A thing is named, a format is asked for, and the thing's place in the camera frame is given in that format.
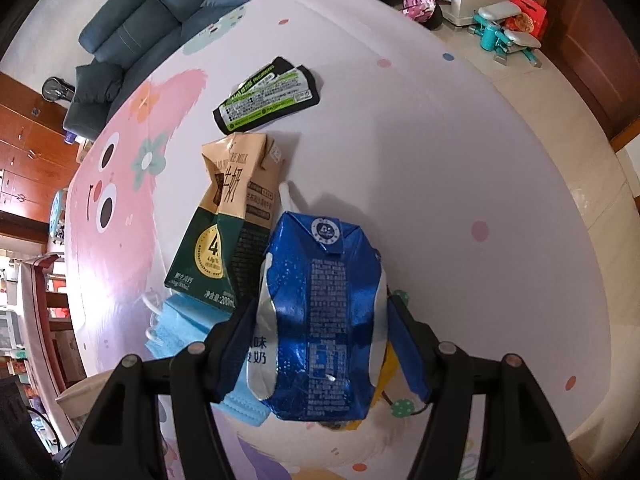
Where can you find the teal round stool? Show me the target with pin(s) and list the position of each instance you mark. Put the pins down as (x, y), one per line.
(57, 210)

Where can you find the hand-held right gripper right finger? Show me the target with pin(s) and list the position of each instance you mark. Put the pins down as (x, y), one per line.
(405, 350)

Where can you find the small black fan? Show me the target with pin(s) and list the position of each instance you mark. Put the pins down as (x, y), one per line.
(56, 91)

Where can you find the white table with cartoon cloth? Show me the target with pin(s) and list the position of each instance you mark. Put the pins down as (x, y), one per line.
(425, 160)

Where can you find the pink helmet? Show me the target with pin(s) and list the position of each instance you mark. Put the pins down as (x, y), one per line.
(420, 4)

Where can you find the blue milk carton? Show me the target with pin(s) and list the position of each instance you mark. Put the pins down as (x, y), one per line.
(320, 310)

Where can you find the white straw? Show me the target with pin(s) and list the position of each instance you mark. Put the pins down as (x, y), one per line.
(292, 197)

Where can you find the maroon chair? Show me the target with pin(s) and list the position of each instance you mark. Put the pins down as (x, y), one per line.
(42, 310)

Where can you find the wooden door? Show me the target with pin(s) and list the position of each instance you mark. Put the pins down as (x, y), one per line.
(595, 40)

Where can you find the teal stepper machine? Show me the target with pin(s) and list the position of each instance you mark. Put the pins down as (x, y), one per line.
(500, 30)

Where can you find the blue face mask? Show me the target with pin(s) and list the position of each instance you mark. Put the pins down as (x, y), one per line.
(180, 325)

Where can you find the red gift bag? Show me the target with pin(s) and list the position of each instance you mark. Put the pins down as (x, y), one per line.
(525, 15)

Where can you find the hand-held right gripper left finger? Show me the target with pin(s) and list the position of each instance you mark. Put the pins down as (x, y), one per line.
(235, 345)

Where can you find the dark blue sofa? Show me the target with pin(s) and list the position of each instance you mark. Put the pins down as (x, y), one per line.
(150, 15)

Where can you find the black snack packet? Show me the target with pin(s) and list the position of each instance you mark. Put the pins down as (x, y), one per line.
(265, 95)

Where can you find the green and beige milk carton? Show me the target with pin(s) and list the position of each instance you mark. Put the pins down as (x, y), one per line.
(225, 220)

